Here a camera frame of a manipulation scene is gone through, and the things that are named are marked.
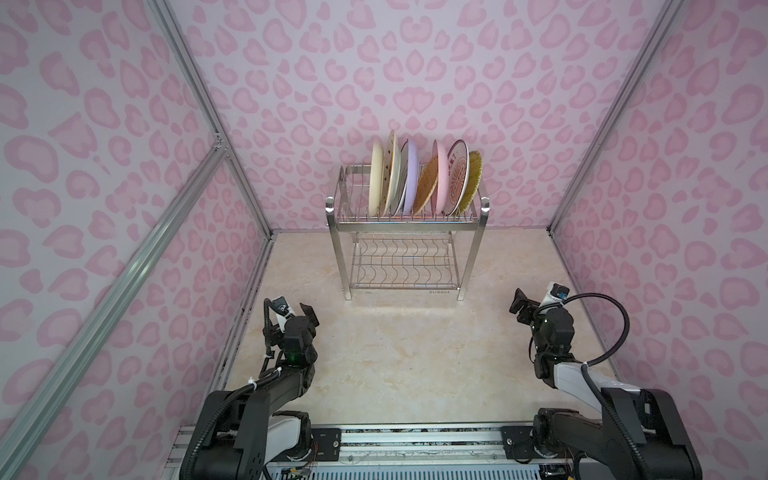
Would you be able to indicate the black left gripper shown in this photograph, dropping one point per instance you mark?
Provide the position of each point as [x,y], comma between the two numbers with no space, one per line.
[308,315]

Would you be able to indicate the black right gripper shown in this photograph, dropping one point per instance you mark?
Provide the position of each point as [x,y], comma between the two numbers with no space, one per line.
[519,305]

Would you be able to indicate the pink bear plate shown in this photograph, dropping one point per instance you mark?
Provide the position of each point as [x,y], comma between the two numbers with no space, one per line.
[441,191]

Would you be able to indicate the orange rimmed star plate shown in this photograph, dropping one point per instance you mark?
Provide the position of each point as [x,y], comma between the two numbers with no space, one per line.
[392,173]

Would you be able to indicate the green rimmed woven bamboo plate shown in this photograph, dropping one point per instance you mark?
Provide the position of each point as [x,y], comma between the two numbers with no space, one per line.
[475,173]

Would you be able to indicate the brown woven bamboo plate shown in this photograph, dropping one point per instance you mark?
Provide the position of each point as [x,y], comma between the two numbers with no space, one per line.
[426,185]

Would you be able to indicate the purple bear plate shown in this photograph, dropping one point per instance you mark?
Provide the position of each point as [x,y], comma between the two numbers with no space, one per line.
[412,177]

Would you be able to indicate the white plate orange sunburst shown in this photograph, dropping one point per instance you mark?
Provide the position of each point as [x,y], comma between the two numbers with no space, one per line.
[458,159]

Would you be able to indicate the cream round plate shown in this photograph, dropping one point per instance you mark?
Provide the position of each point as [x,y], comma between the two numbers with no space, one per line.
[375,179]

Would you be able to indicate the white plate dark rim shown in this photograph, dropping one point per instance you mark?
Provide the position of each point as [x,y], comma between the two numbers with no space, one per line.
[399,201]

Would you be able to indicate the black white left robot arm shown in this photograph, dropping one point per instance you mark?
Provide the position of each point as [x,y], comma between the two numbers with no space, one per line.
[258,408]

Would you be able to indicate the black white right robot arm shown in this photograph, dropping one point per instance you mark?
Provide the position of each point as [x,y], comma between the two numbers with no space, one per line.
[600,402]

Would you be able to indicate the stainless steel dish rack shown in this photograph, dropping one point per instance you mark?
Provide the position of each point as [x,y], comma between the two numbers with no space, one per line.
[427,252]

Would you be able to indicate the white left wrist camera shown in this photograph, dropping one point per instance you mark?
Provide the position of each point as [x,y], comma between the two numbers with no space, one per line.
[282,310]

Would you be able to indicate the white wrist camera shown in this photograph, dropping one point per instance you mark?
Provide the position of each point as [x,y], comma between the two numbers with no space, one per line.
[282,310]
[555,294]

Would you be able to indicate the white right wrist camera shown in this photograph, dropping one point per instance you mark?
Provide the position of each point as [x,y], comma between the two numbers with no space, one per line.
[555,294]

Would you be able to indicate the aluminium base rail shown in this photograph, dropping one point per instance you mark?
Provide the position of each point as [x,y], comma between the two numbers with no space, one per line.
[416,451]

